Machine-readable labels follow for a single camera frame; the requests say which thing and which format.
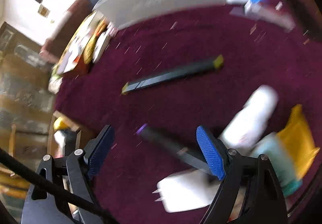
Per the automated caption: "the white spray bottle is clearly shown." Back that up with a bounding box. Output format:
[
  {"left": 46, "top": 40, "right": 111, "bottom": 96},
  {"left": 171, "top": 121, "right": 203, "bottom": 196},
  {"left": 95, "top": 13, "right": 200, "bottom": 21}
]
[{"left": 219, "top": 85, "right": 278, "bottom": 155}]

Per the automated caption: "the yellow round jar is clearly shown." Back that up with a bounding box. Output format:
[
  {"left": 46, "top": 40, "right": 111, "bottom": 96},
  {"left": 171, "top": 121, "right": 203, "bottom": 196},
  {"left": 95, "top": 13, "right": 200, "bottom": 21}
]
[{"left": 53, "top": 116, "right": 69, "bottom": 131}]

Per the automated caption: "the black marker pen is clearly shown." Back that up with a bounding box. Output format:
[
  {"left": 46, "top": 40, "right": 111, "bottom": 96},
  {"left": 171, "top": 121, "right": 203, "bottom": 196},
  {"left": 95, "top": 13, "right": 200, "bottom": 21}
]
[{"left": 135, "top": 124, "right": 212, "bottom": 175}]

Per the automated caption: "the yellow packet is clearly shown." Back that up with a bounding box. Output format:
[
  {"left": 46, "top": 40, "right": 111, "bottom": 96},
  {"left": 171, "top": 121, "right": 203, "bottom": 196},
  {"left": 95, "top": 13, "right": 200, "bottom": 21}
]
[{"left": 277, "top": 104, "right": 320, "bottom": 180}]

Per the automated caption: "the black yellow-capped marker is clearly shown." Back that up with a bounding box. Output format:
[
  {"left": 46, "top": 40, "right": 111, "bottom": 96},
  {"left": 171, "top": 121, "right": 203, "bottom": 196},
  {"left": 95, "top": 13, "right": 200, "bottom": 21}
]
[{"left": 121, "top": 55, "right": 224, "bottom": 95}]

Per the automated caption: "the brown cardboard box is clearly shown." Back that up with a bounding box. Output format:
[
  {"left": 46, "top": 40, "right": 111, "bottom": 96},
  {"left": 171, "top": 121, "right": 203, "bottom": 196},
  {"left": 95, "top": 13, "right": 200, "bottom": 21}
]
[{"left": 47, "top": 111, "right": 81, "bottom": 158}]

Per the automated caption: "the white power adapter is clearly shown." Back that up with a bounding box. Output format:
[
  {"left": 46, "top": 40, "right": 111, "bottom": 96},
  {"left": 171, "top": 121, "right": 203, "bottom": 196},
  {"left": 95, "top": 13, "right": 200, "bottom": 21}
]
[{"left": 154, "top": 169, "right": 221, "bottom": 213}]

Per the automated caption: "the teal white bottle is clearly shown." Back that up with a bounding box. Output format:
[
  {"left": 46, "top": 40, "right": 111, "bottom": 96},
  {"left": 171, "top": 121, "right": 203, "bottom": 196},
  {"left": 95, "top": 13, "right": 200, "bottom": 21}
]
[{"left": 250, "top": 132, "right": 302, "bottom": 197}]

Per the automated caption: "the maroon velvet tablecloth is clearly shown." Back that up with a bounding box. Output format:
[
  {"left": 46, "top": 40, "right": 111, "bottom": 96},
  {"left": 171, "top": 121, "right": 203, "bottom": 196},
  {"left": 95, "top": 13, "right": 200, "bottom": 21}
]
[{"left": 55, "top": 0, "right": 321, "bottom": 223}]

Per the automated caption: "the gold gift box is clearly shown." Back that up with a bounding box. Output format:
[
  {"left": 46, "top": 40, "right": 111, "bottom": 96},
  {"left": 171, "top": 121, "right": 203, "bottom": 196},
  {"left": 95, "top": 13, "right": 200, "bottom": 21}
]
[{"left": 49, "top": 9, "right": 119, "bottom": 94}]

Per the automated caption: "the brown armchair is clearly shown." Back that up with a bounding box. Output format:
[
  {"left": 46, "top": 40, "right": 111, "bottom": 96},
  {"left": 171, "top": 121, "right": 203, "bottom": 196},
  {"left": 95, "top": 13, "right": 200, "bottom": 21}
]
[{"left": 39, "top": 0, "right": 93, "bottom": 64}]

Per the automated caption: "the clear plastic packet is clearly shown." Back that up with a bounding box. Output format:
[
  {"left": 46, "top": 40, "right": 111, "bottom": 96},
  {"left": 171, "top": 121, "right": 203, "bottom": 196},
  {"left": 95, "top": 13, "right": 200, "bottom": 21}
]
[{"left": 230, "top": 0, "right": 296, "bottom": 32}]

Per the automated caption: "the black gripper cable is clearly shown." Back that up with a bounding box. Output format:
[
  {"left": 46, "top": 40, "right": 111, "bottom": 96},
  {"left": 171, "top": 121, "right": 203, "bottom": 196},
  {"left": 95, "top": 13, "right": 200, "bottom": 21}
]
[{"left": 0, "top": 146, "right": 114, "bottom": 224}]

